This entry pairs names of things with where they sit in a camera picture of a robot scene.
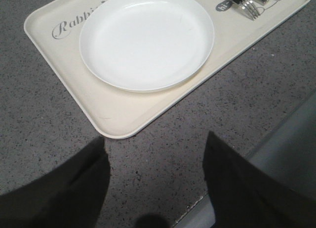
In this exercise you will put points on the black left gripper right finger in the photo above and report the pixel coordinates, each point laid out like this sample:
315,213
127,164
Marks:
243,196

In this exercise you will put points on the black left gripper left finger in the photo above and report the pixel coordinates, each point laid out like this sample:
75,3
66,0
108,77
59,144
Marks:
70,196

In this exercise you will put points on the white round plate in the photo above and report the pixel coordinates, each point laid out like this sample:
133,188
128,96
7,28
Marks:
146,45

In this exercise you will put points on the steel fork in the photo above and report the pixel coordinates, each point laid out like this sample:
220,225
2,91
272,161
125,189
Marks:
248,7

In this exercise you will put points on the cream rabbit serving tray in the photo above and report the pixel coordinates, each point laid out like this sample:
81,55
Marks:
54,29

